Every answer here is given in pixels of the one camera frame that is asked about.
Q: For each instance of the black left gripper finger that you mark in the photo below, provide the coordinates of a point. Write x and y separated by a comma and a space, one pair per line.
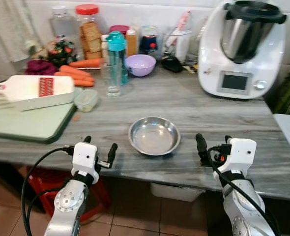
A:
87, 139
112, 152

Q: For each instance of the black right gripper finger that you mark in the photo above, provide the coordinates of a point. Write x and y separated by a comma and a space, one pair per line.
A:
228, 139
201, 147

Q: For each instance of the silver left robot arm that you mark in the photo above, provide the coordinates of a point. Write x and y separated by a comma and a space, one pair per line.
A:
69, 201

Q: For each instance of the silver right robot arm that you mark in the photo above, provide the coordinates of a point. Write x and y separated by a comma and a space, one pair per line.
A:
243, 206

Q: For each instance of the small clear lidded container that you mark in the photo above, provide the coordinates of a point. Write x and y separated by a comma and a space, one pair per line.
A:
86, 100

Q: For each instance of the stainless steel bowl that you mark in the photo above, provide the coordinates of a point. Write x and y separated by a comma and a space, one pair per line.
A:
154, 136

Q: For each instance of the white plastic tub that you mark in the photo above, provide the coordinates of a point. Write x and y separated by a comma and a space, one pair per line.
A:
177, 191

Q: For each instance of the orange carrot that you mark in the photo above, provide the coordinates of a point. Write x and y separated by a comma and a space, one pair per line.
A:
76, 72
78, 81
86, 63

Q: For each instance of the clear drinking glass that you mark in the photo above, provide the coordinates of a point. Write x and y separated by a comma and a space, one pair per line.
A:
113, 86

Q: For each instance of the green cutting board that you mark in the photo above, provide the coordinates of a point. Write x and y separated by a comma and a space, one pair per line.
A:
27, 125

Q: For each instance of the red plastic stool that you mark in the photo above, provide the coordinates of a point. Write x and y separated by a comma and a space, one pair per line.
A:
44, 189

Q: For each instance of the green crate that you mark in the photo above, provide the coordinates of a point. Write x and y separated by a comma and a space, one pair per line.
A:
287, 93

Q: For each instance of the white mandoline slicer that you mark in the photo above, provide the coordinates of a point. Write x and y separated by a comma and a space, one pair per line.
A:
29, 91

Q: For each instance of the purple red cabbage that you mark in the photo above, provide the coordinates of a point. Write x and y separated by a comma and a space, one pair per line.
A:
40, 68

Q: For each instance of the white kitchen food processor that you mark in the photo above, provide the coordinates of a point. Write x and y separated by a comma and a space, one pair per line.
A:
243, 54

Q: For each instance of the small black object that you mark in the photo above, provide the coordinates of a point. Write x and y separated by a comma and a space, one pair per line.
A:
171, 64

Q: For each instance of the dark leafy red vegetables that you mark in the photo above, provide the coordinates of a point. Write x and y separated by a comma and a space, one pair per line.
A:
62, 53

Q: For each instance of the purple plastic bowl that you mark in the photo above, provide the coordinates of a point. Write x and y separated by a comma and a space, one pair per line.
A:
140, 65

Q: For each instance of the teal water bottle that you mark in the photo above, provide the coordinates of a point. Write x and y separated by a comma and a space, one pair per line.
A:
117, 46

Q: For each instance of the red lidded cracker jar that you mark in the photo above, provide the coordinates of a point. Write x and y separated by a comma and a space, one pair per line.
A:
90, 37

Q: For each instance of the white utensil holder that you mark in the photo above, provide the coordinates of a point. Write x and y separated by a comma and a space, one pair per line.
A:
180, 45

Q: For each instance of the orange sauce bottle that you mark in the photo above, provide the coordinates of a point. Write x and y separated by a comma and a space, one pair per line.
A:
131, 44

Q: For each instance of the dark blue jar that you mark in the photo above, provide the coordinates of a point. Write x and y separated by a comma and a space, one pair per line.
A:
149, 43

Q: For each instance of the pink lidded container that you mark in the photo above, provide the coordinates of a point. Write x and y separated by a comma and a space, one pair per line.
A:
119, 28

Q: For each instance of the clear glass jar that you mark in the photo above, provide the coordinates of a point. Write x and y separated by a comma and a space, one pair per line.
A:
62, 24

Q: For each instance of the white hanging towel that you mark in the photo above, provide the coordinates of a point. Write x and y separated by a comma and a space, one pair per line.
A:
10, 27

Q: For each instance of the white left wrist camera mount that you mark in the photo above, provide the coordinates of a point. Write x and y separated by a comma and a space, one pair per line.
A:
83, 156

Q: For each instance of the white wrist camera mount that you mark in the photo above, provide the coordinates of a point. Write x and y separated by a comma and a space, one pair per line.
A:
83, 156
239, 152

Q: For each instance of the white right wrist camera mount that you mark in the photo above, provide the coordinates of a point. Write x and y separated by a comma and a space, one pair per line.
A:
239, 152

